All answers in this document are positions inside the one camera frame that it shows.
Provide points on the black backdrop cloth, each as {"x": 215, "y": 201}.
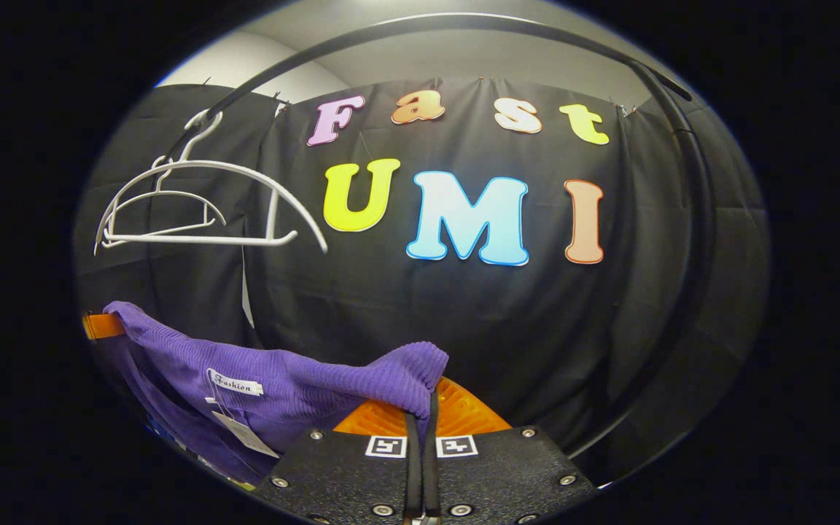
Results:
{"x": 464, "y": 328}

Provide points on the purple ribbed jacket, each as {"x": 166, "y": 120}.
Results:
{"x": 303, "y": 386}

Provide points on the white plastic hanger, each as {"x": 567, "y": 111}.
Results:
{"x": 172, "y": 192}
{"x": 208, "y": 238}

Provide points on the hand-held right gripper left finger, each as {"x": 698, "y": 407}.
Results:
{"x": 347, "y": 481}

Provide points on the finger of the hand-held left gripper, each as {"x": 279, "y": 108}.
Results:
{"x": 103, "y": 327}

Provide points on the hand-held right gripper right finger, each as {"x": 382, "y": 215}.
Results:
{"x": 507, "y": 481}

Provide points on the black metal clothes rack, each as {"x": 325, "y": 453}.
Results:
{"x": 698, "y": 189}

